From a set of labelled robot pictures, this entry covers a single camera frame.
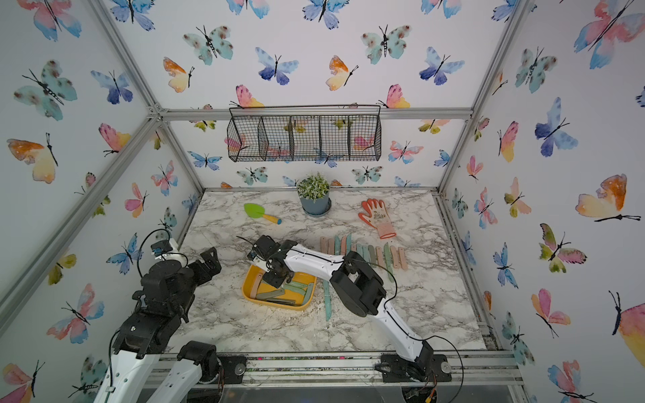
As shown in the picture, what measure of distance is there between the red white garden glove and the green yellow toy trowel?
14.6 inches

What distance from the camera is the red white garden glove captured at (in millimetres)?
1064

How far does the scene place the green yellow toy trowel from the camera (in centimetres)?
111
